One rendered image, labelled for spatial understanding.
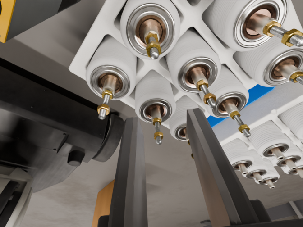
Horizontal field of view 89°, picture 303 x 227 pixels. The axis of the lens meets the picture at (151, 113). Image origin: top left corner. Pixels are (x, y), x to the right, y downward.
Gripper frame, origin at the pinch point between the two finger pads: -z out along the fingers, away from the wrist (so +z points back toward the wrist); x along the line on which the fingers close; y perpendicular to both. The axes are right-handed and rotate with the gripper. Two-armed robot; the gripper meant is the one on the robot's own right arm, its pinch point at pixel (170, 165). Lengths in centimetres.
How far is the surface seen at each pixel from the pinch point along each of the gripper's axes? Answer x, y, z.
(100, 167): 44, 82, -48
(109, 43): 8.5, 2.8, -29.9
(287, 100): -38, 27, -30
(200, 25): -10.2, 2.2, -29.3
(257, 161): -35, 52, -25
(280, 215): -122, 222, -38
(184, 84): -5.4, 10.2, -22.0
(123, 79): 6.0, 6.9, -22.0
